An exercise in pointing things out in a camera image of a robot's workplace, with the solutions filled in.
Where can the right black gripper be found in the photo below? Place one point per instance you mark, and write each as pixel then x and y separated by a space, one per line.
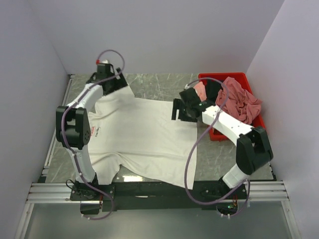
pixel 177 102

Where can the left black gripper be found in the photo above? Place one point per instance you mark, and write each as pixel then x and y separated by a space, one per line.
pixel 119 83

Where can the white t shirt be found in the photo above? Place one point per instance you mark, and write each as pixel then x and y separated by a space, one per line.
pixel 140 135

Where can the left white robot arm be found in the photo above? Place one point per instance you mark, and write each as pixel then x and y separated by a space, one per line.
pixel 72 123

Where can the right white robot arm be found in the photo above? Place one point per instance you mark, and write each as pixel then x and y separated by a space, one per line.
pixel 253 149

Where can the light pink t shirt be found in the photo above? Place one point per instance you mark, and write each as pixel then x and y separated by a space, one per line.
pixel 201 91

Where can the black t shirt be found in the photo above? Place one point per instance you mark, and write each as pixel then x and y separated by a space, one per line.
pixel 212 89

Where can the red plastic bin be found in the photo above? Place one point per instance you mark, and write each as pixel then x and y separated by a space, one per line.
pixel 242 80

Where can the dusty pink t shirt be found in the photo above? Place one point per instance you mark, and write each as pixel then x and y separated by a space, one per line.
pixel 241 104

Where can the black base beam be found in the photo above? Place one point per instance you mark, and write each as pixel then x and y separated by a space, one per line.
pixel 146 195

